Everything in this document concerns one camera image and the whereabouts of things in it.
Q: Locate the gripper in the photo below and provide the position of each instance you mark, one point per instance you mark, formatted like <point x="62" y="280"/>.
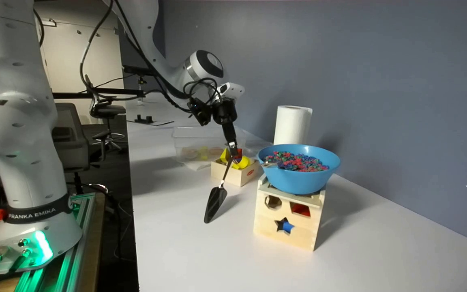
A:
<point x="224" y="111"/>

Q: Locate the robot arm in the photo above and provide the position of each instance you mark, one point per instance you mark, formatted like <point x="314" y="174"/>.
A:
<point x="18" y="134"/>

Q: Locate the clear plastic container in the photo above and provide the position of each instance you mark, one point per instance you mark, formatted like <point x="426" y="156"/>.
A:
<point x="191" y="140"/>

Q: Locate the heap of yellow shape blocks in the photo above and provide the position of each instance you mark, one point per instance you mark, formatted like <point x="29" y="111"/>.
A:
<point x="243" y="163"/>

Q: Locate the small wooden tray box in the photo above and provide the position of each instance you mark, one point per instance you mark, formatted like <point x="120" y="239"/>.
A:
<point x="237" y="175"/>

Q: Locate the silver spoon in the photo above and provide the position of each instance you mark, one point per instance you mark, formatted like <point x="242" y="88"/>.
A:
<point x="269" y="163"/>

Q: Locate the white paper towel roll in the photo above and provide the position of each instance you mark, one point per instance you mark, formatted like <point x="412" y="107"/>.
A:
<point x="292" y="125"/>

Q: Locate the black clamp base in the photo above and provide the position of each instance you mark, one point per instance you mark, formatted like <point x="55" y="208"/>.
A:
<point x="144" y="119"/>

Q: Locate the heap of colourful beads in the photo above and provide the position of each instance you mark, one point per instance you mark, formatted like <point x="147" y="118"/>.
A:
<point x="298" y="161"/>

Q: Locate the blue plastic bowl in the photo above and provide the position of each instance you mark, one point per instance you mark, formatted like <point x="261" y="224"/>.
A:
<point x="298" y="180"/>

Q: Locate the black office chair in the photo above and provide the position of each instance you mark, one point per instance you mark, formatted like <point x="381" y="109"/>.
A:
<point x="107" y="111"/>

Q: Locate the red block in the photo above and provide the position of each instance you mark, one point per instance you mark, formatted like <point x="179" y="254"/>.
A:
<point x="300" y="210"/>

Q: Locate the blue star block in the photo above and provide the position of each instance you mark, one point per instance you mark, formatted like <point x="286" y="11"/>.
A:
<point x="285" y="226"/>

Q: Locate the wooden shape sorter box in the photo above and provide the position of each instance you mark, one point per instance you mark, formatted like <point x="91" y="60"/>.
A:
<point x="282" y="239"/>

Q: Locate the grey office chair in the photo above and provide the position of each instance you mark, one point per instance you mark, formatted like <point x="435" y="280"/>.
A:
<point x="69" y="138"/>

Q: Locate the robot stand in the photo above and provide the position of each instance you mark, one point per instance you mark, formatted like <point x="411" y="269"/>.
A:
<point x="75" y="247"/>

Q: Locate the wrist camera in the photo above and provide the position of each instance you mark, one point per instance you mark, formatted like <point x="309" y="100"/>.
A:
<point x="200" y="110"/>

